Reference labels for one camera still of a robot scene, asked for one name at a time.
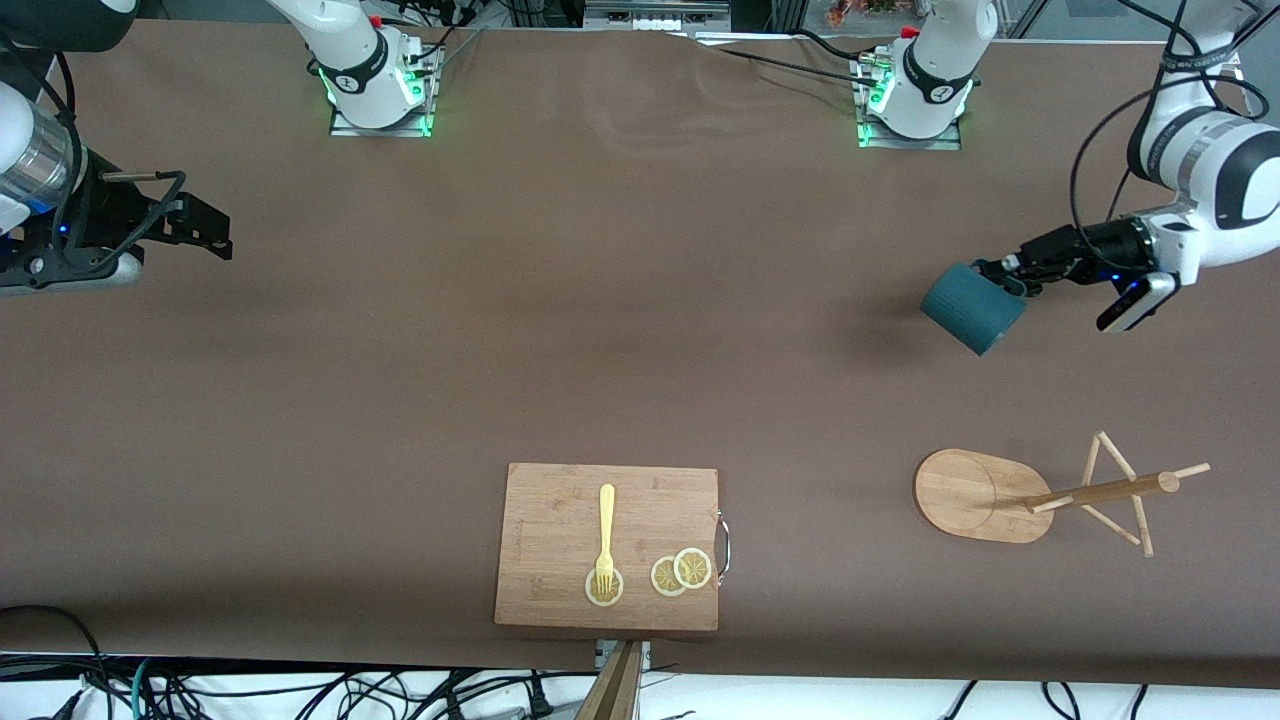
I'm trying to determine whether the long black table cable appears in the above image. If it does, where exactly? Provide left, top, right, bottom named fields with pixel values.
left=690, top=35, right=886, bottom=91

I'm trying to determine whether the black right base cable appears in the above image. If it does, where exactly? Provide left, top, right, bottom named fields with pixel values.
left=385, top=0, right=486, bottom=69

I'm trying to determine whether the brown table cover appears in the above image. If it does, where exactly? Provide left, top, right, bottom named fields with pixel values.
left=0, top=20, right=1280, bottom=691

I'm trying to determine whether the wooden cutting board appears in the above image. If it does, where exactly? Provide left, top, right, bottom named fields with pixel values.
left=494, top=462, right=721, bottom=632

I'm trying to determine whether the yellow plastic fork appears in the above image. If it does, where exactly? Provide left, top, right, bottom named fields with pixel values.
left=595, top=484, right=617, bottom=596

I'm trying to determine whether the teal ribbed cup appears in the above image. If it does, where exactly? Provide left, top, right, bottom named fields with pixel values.
left=920, top=262, right=1029, bottom=356

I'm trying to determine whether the wooden post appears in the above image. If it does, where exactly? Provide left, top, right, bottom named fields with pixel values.
left=575, top=640, right=643, bottom=720

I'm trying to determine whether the thick black floor cable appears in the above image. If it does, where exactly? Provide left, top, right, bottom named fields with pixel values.
left=0, top=605, right=113, bottom=720

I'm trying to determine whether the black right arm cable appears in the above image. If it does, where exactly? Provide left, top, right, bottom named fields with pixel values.
left=0, top=30, right=189, bottom=276

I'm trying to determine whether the aluminium frame profile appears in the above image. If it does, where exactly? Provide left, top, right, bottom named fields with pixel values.
left=1205, top=0, right=1280, bottom=71

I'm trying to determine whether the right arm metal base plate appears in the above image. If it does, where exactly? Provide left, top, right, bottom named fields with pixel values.
left=328, top=40, right=443, bottom=138

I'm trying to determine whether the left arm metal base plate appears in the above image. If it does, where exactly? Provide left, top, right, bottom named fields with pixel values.
left=855, top=55, right=963, bottom=151

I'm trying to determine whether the grey power strip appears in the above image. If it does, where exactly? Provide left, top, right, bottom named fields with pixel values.
left=585, top=0, right=731, bottom=31

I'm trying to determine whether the short black table cable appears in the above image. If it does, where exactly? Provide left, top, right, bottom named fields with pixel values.
left=795, top=28, right=873, bottom=64

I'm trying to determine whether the wooden cup rack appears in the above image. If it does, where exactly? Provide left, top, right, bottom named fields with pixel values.
left=914, top=432, right=1211, bottom=558

